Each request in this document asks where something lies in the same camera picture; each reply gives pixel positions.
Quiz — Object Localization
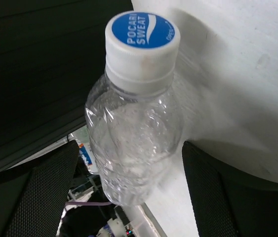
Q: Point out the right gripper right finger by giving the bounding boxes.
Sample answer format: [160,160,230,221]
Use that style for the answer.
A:
[182,141,278,237]

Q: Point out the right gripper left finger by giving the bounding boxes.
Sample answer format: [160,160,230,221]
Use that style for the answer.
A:
[0,141,79,237]

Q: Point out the clear unlabelled plastic bottle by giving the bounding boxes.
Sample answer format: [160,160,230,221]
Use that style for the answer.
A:
[85,11,183,206]

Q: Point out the black plastic waste bin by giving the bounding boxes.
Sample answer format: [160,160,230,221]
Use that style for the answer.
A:
[0,0,133,171]

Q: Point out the clear bottle white blue label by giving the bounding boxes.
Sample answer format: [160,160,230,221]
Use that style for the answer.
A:
[69,125,100,175]

